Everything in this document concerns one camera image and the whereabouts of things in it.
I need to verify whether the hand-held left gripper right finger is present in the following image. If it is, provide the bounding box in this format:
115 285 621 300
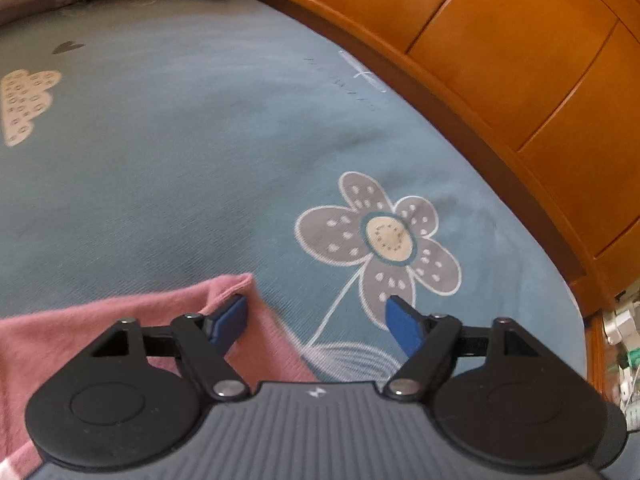
384 295 543 401

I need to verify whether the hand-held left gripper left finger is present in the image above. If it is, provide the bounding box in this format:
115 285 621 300
90 294 251 401

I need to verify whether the pink and cream knit sweater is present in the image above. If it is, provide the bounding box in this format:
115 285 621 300
0 272 321 480

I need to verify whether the blue floral bed sheet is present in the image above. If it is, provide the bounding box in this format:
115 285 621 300
0 0 588 386

